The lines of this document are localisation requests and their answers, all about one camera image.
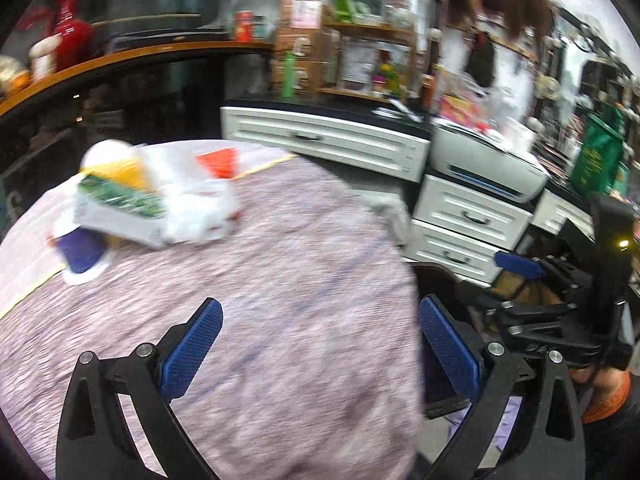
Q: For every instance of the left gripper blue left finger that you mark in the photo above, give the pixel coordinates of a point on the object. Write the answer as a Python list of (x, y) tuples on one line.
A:
[(184, 347)]

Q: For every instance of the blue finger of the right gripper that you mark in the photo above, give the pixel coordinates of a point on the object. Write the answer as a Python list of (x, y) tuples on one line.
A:
[(522, 266)]

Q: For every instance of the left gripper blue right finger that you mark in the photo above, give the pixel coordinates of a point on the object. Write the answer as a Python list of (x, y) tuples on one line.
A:
[(452, 364)]

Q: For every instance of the black trash bin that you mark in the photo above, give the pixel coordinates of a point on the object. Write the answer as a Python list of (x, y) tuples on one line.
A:
[(439, 281)]

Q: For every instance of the white right desk drawer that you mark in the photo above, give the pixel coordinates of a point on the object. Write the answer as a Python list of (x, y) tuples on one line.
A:
[(552, 211)]

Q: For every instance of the white drawer cabinet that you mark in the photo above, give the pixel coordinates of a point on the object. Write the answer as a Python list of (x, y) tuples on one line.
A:
[(463, 229)]

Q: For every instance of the white printer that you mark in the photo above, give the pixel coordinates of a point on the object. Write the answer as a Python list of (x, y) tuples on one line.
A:
[(473, 158)]

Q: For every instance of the green tote bag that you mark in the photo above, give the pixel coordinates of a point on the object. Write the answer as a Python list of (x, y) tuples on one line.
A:
[(602, 149)]

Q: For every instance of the pink grey tablecloth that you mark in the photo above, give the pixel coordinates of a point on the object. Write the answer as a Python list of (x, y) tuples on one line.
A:
[(316, 371)]

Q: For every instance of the white green cardboard box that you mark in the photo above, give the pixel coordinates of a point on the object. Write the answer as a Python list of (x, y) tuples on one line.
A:
[(111, 208)]

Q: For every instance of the white plastic bag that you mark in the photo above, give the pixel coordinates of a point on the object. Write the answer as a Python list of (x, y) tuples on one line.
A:
[(200, 208)]

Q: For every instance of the orange wrapper piece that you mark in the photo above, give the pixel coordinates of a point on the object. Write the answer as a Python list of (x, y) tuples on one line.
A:
[(220, 164)]

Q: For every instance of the white long desk drawer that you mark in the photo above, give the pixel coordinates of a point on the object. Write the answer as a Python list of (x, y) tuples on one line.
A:
[(381, 150)]

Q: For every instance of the wooden desktop shelf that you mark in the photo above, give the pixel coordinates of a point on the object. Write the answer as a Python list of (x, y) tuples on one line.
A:
[(368, 62)]

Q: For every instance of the green spray bottle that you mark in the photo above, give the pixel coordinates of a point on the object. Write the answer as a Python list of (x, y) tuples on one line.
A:
[(288, 80)]

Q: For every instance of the red vase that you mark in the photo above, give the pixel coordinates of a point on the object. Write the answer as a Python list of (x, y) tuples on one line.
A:
[(75, 36)]

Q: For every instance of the red tin can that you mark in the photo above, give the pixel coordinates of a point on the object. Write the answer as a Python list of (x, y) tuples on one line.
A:
[(243, 27)]

